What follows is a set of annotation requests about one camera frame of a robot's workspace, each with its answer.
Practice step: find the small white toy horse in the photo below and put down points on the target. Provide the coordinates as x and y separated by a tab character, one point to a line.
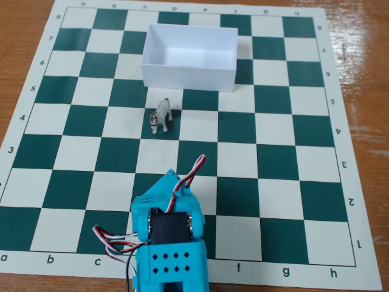
163	111

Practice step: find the turquoise robot arm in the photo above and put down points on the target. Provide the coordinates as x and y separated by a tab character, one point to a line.
146	273

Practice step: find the white rectangular open box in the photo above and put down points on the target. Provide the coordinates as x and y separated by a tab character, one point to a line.
188	76

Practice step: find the green and cream chessboard mat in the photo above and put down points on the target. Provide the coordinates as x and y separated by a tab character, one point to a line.
273	152

